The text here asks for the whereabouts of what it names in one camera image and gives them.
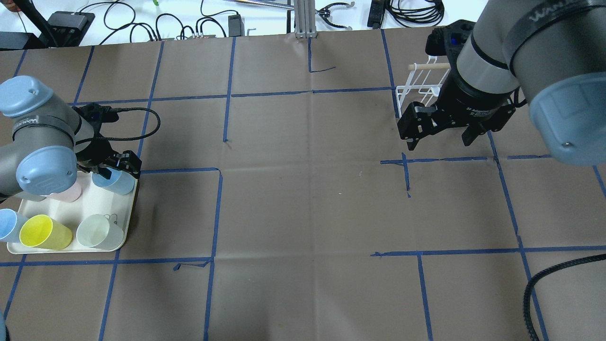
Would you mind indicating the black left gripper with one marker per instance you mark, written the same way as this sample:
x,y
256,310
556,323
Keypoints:
x,y
98,152

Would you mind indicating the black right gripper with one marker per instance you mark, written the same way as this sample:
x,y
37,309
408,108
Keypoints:
x,y
469,105

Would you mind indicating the light blue plastic cup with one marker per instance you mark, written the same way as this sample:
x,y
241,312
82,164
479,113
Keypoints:
x,y
115,181

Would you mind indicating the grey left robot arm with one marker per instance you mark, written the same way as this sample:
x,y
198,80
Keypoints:
x,y
52,141

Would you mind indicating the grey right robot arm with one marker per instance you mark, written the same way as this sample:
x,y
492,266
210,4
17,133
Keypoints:
x,y
553,51

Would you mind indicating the pink plastic cup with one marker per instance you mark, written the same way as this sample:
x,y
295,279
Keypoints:
x,y
70,195

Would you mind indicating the pale green plastic cup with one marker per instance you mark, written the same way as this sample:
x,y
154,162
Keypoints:
x,y
100,232

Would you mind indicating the yellow plastic cup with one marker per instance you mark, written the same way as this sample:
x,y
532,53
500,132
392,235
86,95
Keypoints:
x,y
41,231

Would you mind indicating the cream plastic tray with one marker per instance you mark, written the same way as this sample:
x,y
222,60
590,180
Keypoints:
x,y
93,201

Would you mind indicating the black usb hub box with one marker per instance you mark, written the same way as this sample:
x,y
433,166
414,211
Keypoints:
x,y
69,28

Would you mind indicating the black power adapter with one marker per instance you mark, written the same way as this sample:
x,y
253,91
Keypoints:
x,y
236,25

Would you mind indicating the white wire cup rack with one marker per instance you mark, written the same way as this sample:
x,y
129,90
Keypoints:
x,y
422,84

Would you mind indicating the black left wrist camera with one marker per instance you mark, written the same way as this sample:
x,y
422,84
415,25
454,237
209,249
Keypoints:
x,y
96,113

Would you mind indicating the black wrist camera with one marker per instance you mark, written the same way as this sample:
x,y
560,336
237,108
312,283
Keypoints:
x,y
442,41
96,113

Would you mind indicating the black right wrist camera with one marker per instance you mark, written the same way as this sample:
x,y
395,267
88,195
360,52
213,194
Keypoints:
x,y
442,41

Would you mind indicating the aluminium frame post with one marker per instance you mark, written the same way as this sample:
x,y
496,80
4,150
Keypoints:
x,y
305,19

